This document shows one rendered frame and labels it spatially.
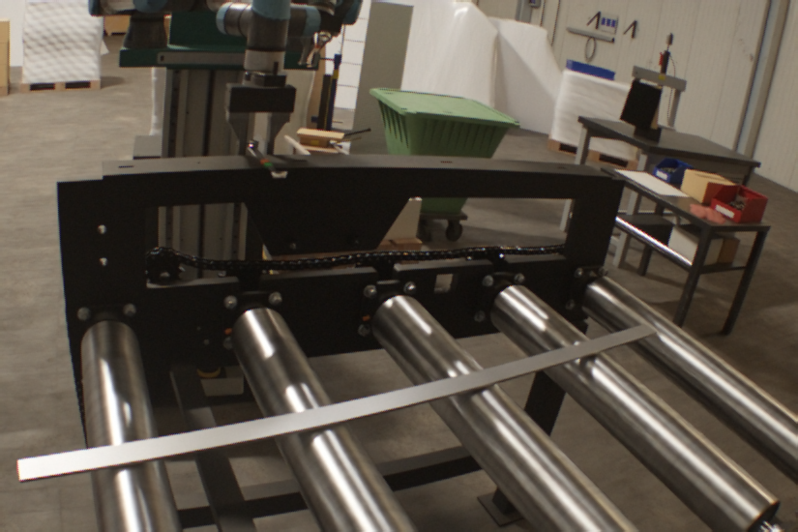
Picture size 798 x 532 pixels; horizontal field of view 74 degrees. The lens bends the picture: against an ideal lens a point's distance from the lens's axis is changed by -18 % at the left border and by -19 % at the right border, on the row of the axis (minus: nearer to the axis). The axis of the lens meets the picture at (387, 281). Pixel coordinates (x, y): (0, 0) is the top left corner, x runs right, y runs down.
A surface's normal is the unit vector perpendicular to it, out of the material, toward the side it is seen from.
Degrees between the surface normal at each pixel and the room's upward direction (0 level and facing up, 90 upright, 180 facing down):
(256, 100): 90
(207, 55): 90
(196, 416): 0
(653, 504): 0
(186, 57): 90
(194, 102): 90
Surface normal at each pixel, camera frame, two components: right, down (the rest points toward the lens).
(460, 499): 0.14, -0.89
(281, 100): 0.42, 0.44
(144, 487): 0.43, -0.86
